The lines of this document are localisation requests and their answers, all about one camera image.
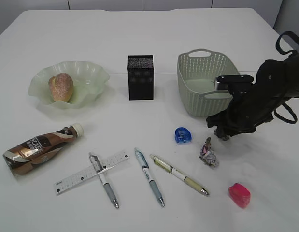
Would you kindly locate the brown coffee drink bottle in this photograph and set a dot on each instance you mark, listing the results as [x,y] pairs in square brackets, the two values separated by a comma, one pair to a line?
[38,150]

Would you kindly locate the pale green plastic basket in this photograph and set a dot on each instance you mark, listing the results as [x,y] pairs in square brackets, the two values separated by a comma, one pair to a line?
[196,73]

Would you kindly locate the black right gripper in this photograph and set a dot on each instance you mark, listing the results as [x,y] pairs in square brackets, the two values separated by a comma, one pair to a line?
[246,111]

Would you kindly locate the cream green pen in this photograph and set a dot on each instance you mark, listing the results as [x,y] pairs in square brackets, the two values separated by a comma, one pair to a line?
[180,175]

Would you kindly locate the clear plastic ruler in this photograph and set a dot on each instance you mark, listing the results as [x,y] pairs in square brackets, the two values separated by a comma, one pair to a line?
[88,173]

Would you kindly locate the sugared bread roll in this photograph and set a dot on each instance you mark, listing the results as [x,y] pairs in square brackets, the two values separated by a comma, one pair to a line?
[61,87]

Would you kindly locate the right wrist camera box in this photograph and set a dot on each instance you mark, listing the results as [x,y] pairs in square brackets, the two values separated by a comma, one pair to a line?
[234,84]

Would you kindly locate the paper ball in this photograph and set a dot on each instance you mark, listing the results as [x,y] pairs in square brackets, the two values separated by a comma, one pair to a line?
[221,134]
[207,155]

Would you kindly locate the blue clip grey pen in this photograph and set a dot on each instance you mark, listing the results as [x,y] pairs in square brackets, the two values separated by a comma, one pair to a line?
[145,168]

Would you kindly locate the black perforated pen holder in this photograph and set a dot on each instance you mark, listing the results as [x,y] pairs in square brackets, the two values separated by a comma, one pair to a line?
[140,70]

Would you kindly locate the pale green wavy glass bowl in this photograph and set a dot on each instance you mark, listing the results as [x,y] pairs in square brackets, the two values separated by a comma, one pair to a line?
[88,78]

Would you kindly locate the grey grip clear pen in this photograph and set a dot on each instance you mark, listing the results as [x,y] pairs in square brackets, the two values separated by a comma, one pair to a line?
[107,187]

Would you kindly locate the pink pencil sharpener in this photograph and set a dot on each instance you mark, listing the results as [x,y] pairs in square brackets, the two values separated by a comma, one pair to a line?
[240,195]

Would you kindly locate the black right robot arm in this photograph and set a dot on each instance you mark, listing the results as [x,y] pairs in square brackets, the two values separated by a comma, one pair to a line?
[274,74]

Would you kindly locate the blue pencil sharpener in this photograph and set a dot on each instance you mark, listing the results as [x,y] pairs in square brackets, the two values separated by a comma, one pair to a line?
[182,135]

